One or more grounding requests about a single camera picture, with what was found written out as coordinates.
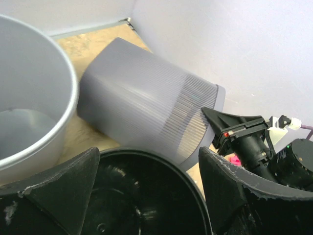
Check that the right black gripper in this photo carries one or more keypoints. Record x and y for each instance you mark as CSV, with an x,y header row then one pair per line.
x,y
241,135

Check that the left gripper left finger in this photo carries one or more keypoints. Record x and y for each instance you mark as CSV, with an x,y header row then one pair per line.
x,y
52,202

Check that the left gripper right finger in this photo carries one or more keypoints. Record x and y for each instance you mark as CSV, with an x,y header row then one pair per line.
x,y
241,203

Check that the black ribbed round bin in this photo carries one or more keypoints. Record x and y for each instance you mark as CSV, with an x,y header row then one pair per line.
x,y
140,193

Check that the grey slotted square bin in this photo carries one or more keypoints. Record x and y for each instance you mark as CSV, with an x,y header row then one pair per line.
x,y
141,100

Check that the light grey round bucket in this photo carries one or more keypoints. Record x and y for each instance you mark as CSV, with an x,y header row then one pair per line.
x,y
38,97

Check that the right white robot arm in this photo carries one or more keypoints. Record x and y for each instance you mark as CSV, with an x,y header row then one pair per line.
x,y
293,165

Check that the pink plastic clip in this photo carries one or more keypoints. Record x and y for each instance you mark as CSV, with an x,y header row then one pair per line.
x,y
235,160

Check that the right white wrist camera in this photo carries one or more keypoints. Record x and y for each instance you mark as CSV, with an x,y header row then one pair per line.
x,y
278,127

